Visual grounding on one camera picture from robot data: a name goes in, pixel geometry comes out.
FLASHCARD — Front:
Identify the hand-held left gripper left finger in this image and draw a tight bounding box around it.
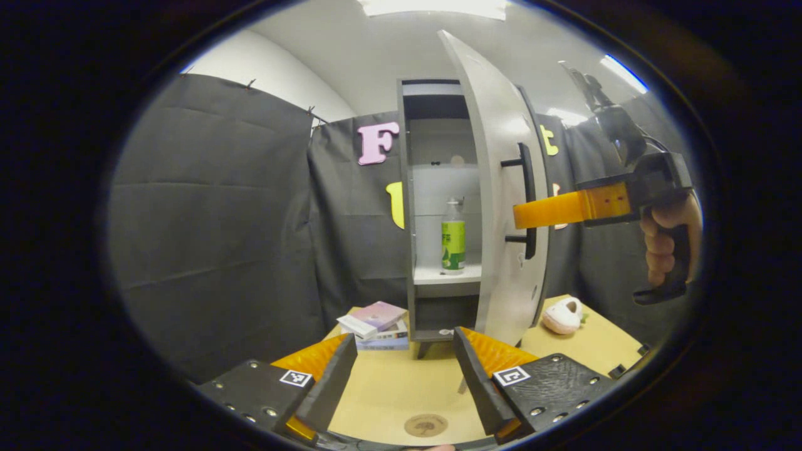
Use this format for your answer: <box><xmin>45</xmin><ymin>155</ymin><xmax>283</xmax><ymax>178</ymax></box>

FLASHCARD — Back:
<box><xmin>199</xmin><ymin>333</ymin><xmax>358</xmax><ymax>443</ymax></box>

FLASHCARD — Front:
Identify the long ceiling strip light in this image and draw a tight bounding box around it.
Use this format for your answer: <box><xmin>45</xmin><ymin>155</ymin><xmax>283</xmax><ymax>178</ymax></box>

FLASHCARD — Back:
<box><xmin>600</xmin><ymin>54</ymin><xmax>650</xmax><ymax>95</ymax></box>

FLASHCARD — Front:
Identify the green label plastic bottle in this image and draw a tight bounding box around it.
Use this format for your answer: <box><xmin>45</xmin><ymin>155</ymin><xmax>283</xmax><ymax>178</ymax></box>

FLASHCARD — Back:
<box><xmin>440</xmin><ymin>197</ymin><xmax>467</xmax><ymax>276</ymax></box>

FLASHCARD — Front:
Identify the large ceiling light panel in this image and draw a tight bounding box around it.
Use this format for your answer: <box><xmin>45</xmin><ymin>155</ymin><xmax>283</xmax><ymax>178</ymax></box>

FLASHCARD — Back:
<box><xmin>357</xmin><ymin>0</ymin><xmax>509</xmax><ymax>20</ymax></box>

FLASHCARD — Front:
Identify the beige cabinet door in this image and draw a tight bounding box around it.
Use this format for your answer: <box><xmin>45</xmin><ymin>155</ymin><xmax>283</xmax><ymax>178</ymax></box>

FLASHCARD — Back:
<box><xmin>437</xmin><ymin>29</ymin><xmax>551</xmax><ymax>349</ymax></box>

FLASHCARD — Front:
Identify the grey cabinet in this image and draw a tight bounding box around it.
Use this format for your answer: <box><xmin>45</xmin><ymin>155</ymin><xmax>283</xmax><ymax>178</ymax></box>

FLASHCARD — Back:
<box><xmin>396</xmin><ymin>78</ymin><xmax>553</xmax><ymax>361</ymax></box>

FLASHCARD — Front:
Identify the small ceiling light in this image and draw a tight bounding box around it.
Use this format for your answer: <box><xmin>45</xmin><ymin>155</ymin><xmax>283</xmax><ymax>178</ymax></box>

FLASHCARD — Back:
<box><xmin>545</xmin><ymin>107</ymin><xmax>588</xmax><ymax>127</ymax></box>

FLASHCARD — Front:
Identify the black cabinet door handle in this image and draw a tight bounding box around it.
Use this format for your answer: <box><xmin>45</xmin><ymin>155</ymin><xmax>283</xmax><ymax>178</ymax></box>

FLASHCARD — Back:
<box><xmin>500</xmin><ymin>142</ymin><xmax>539</xmax><ymax>261</ymax></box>

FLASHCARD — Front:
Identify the black backdrop cloth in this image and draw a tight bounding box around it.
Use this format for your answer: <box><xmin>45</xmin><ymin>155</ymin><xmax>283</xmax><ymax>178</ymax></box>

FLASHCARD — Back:
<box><xmin>107</xmin><ymin>73</ymin><xmax>697</xmax><ymax>384</ymax></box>

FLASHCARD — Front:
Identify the white pink plush toy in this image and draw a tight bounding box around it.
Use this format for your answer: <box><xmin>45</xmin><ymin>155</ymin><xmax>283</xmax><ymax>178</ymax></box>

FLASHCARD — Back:
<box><xmin>541</xmin><ymin>296</ymin><xmax>585</xmax><ymax>336</ymax></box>

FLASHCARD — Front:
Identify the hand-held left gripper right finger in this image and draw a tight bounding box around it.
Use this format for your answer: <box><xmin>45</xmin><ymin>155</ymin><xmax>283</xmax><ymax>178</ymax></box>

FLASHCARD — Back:
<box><xmin>452</xmin><ymin>326</ymin><xmax>618</xmax><ymax>444</ymax></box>

